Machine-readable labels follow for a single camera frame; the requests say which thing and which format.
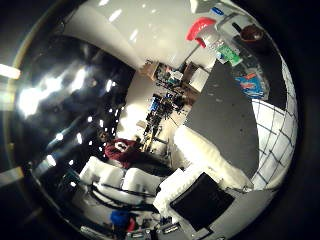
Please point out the clear spray bottle red trigger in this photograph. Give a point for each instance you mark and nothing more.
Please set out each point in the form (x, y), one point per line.
(230, 53)

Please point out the person in red hoodie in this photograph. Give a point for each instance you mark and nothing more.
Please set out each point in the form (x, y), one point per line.
(123, 151)

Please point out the cluttered storage shelf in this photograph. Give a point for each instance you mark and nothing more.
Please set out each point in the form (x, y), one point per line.
(175, 78)

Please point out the brown wooden bowl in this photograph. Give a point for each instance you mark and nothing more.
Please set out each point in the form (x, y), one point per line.
(251, 33)

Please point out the white cardboard box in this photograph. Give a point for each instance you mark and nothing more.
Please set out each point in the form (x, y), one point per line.
(226, 21)

